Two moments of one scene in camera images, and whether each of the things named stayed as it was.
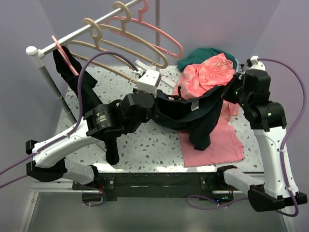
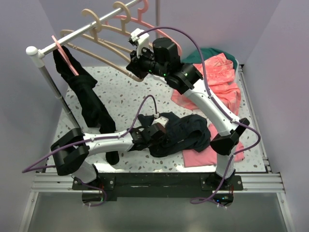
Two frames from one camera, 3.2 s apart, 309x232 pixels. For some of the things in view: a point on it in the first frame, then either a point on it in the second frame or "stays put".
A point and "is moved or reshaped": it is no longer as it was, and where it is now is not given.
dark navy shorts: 198,115 → 190,130
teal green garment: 195,55 stays put
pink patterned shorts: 197,79 stays put
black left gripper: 134,90 → 158,140
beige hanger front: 94,29 is moved or reshaped
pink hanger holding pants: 63,54 stays put
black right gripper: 227,93 → 134,65
